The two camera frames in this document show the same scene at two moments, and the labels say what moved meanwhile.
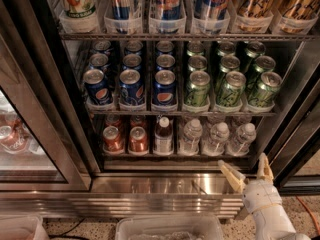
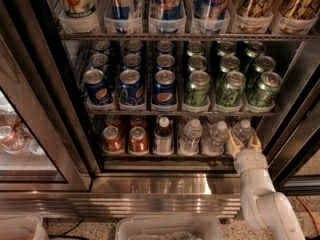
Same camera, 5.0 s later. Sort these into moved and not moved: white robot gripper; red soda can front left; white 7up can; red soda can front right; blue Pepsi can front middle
Moved: white robot gripper
Not moved: red soda can front right; white 7up can; red soda can front left; blue Pepsi can front middle
